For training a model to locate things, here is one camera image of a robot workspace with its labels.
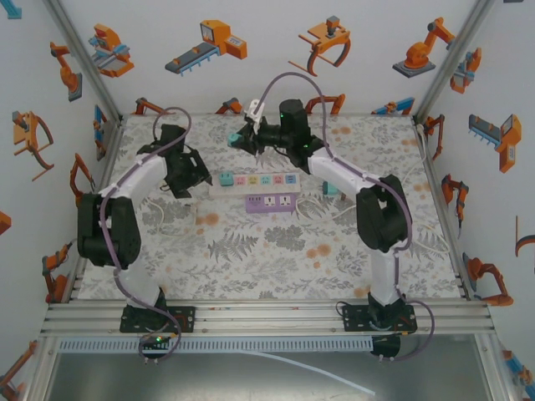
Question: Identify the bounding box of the white power strip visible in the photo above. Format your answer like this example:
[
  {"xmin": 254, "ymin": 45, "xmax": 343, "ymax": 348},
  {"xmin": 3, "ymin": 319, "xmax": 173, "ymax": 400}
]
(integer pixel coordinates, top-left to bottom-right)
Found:
[{"xmin": 208, "ymin": 172, "xmax": 302, "ymax": 199}]

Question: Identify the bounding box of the purple power strip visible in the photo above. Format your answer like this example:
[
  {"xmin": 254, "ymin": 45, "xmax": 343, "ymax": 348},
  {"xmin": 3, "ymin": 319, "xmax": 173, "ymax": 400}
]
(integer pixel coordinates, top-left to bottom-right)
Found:
[{"xmin": 244, "ymin": 193, "xmax": 298, "ymax": 216}]

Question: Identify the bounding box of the floral table mat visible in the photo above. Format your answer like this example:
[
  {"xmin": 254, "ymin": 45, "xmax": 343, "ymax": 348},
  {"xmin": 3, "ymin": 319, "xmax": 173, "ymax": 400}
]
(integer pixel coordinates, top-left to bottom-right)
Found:
[{"xmin": 78, "ymin": 114, "xmax": 466, "ymax": 302}]

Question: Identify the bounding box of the black controller board green light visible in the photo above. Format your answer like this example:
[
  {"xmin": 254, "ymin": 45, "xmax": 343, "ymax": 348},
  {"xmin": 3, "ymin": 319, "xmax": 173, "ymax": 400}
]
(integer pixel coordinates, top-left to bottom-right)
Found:
[{"xmin": 139, "ymin": 332, "xmax": 173, "ymax": 363}]

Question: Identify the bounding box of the white plastic tube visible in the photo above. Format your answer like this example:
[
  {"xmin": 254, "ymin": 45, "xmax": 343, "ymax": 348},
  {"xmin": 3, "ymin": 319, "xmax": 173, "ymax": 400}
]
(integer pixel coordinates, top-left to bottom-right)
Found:
[{"xmin": 245, "ymin": 349, "xmax": 377, "ymax": 397}]

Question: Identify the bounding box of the black round controller housing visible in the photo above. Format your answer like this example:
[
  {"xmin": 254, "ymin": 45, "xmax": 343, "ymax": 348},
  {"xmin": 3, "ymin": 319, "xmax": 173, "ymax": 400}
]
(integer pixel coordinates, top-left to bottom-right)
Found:
[{"xmin": 369, "ymin": 333, "xmax": 402, "ymax": 363}]

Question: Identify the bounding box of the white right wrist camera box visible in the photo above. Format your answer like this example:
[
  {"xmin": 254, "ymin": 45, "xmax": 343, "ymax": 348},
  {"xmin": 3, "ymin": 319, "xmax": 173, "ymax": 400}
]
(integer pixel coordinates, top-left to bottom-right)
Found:
[{"xmin": 244, "ymin": 99, "xmax": 268, "ymax": 124}]

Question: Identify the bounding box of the white power strip cord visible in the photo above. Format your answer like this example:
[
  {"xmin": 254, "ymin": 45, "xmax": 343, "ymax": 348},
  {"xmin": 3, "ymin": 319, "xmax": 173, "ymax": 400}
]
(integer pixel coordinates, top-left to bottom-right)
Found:
[{"xmin": 145, "ymin": 195, "xmax": 201, "ymax": 237}]

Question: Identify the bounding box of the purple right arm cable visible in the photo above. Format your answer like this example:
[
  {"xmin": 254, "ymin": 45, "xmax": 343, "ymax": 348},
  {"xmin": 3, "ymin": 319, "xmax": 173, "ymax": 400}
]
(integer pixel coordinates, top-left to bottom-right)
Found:
[{"xmin": 256, "ymin": 71, "xmax": 438, "ymax": 363}]

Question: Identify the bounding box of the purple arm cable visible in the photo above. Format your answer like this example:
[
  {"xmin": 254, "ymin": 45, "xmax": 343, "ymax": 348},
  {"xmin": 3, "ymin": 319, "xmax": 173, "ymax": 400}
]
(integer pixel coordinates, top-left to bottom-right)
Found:
[
  {"xmin": 98, "ymin": 106, "xmax": 194, "ymax": 364},
  {"xmin": 256, "ymin": 71, "xmax": 438, "ymax": 363}
]

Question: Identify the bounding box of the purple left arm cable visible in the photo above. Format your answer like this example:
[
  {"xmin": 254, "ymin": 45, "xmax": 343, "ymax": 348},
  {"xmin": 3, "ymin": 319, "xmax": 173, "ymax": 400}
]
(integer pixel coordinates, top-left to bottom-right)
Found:
[{"xmin": 98, "ymin": 106, "xmax": 194, "ymax": 364}]

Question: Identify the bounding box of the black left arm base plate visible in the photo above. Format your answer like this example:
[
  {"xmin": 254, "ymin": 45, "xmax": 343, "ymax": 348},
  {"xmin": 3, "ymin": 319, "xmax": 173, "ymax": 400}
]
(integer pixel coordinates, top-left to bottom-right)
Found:
[{"xmin": 120, "ymin": 306, "xmax": 197, "ymax": 334}]

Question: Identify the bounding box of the aluminium frame beam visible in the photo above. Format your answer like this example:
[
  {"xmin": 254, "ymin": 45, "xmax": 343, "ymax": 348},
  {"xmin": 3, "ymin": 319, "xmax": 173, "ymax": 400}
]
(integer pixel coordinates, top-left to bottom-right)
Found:
[{"xmin": 38, "ymin": 300, "xmax": 497, "ymax": 338}]

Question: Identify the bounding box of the aluminium corner post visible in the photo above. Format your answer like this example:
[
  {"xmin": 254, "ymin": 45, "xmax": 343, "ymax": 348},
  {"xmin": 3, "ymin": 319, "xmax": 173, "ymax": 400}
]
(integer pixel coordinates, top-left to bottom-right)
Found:
[
  {"xmin": 43, "ymin": 0, "xmax": 125, "ymax": 123},
  {"xmin": 412, "ymin": 0, "xmax": 497, "ymax": 123}
]

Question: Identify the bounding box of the white slotted cable duct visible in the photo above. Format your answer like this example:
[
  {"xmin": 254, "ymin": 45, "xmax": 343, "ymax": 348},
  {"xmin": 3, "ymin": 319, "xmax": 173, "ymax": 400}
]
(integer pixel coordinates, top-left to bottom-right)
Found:
[{"xmin": 57, "ymin": 338, "xmax": 374, "ymax": 353}]

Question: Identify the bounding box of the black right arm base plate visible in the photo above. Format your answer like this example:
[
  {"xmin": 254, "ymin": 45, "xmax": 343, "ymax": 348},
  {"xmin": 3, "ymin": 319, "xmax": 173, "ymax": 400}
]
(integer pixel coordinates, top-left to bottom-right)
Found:
[{"xmin": 341, "ymin": 304, "xmax": 419, "ymax": 334}]

